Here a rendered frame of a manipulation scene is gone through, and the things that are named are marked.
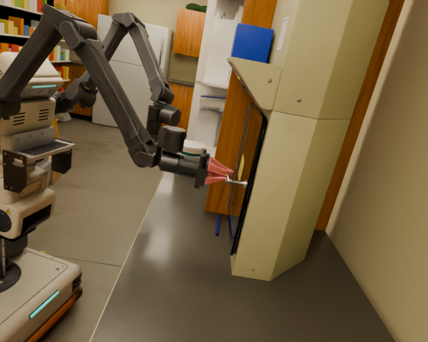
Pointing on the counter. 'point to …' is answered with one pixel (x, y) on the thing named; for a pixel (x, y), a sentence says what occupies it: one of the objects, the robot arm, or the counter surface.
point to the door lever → (234, 180)
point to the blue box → (251, 43)
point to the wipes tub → (192, 148)
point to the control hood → (258, 79)
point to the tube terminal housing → (304, 126)
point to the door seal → (251, 184)
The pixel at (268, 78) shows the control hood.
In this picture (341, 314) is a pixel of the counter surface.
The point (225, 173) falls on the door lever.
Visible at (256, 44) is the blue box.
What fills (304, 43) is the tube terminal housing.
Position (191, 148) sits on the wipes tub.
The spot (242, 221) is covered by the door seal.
